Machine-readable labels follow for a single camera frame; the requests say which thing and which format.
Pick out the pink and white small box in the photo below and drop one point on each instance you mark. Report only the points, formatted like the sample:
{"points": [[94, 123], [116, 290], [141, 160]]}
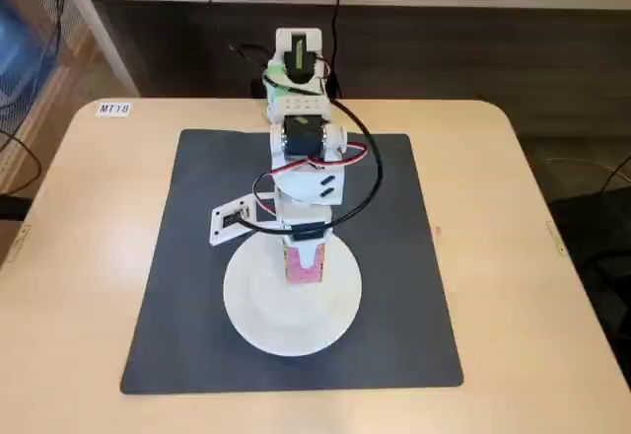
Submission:
{"points": [[306, 276]]}

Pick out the blue plastic container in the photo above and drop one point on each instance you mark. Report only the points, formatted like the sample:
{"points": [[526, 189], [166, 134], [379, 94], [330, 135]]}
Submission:
{"points": [[17, 44]]}

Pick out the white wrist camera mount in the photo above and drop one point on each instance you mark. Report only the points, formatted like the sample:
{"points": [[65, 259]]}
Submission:
{"points": [[231, 219]]}

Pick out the beige desk with dark panel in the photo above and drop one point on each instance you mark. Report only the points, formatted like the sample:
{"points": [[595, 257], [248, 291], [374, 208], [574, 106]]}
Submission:
{"points": [[394, 20]]}

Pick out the white MT18 label sticker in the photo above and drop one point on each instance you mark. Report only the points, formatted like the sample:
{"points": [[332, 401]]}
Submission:
{"points": [[114, 109]]}

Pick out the small table edge sticker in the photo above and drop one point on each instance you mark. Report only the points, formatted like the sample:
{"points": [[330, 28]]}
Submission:
{"points": [[19, 242], [557, 238]]}

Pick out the white round dish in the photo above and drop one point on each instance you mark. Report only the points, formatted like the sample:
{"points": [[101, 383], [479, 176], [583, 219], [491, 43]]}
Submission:
{"points": [[291, 315]]}

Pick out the dark grey mat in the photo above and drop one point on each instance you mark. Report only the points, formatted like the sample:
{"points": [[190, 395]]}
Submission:
{"points": [[394, 306]]}

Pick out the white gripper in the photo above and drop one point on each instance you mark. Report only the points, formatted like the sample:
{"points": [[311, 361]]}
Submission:
{"points": [[303, 221]]}

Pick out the black chair base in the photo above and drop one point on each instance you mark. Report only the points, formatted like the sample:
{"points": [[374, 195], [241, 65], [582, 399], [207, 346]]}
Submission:
{"points": [[596, 266]]}

